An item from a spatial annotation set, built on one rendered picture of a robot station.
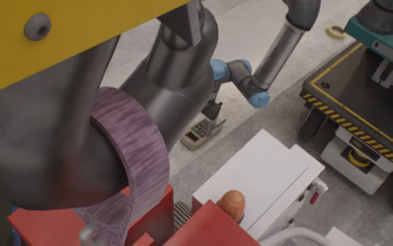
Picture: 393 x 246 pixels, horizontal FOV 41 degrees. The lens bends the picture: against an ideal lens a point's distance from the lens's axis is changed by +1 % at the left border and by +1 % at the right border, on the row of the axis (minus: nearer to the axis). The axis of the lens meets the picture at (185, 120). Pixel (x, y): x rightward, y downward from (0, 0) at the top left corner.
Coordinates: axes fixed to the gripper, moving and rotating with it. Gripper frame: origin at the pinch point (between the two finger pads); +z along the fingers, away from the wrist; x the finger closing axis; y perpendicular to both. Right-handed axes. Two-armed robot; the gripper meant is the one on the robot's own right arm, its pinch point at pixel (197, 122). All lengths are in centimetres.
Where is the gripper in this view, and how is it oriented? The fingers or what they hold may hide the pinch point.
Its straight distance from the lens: 213.6
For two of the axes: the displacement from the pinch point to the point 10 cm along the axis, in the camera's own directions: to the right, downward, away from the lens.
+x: -7.3, -6.0, 3.4
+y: 6.5, -4.4, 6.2
